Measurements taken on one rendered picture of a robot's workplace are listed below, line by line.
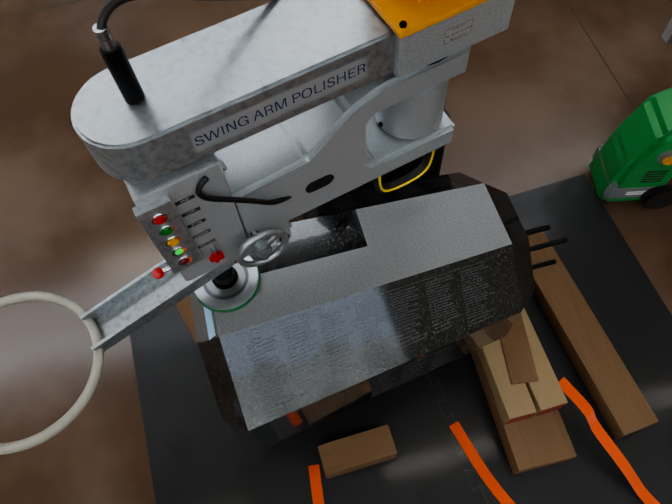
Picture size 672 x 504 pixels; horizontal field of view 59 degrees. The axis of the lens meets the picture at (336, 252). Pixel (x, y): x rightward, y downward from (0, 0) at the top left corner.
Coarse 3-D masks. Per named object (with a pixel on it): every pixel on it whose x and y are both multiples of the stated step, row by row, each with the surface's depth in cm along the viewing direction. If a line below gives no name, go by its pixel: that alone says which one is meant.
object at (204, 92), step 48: (288, 0) 127; (336, 0) 127; (192, 48) 122; (240, 48) 122; (288, 48) 121; (336, 48) 120; (384, 48) 124; (432, 48) 130; (96, 96) 117; (192, 96) 116; (240, 96) 116; (288, 96) 121; (336, 96) 129; (96, 144) 113; (144, 144) 112; (192, 144) 119
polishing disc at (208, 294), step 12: (240, 276) 192; (252, 276) 191; (204, 288) 190; (216, 288) 190; (240, 288) 190; (252, 288) 189; (204, 300) 188; (216, 300) 188; (228, 300) 188; (240, 300) 188
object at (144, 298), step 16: (208, 272) 171; (128, 288) 178; (144, 288) 181; (160, 288) 179; (176, 288) 178; (192, 288) 174; (112, 304) 181; (128, 304) 181; (144, 304) 179; (160, 304) 172; (96, 320) 182; (112, 320) 180; (128, 320) 179; (144, 320) 175; (112, 336) 174
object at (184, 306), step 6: (186, 300) 283; (180, 306) 282; (186, 306) 282; (180, 312) 280; (186, 312) 280; (192, 312) 280; (186, 318) 279; (192, 318) 279; (186, 324) 277; (192, 324) 277; (192, 330) 276; (192, 336) 275
